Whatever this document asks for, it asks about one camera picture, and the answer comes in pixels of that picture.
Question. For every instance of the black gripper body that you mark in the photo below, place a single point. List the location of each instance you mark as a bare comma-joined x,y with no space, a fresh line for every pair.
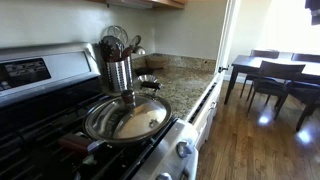
315,10

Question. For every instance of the silver stove knob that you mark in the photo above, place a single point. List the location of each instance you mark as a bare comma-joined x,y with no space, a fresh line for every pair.
164,176
185,148

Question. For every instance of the stainless steel gas stove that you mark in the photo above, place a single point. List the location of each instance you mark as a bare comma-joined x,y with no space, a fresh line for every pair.
50,70

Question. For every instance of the dark wooden dining table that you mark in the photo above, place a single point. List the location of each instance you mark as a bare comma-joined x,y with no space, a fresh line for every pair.
246,63

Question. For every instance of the white door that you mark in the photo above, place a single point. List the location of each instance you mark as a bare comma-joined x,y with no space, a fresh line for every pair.
226,33

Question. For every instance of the wooden bowl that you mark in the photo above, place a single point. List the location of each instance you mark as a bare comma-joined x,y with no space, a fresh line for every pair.
156,61

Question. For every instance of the steel ladle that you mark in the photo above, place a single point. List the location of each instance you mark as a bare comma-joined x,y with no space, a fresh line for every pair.
140,50

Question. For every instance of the small black pan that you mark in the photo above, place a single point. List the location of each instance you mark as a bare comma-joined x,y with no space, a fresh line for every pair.
150,84

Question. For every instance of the steel spoon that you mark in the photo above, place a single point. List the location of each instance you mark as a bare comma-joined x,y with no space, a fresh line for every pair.
136,40

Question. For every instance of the wooden spoon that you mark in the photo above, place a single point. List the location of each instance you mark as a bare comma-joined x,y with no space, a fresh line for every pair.
126,51

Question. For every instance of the steel pan lid with knob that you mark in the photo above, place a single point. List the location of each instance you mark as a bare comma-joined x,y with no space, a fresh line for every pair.
140,116

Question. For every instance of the perforated steel utensil holder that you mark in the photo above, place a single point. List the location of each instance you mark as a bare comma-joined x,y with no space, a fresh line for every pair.
118,76

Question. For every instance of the dark slotted spatula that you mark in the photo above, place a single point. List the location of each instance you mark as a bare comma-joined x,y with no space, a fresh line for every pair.
110,48

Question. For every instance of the wooden wall cabinet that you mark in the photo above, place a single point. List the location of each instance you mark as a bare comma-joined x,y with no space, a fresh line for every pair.
166,2

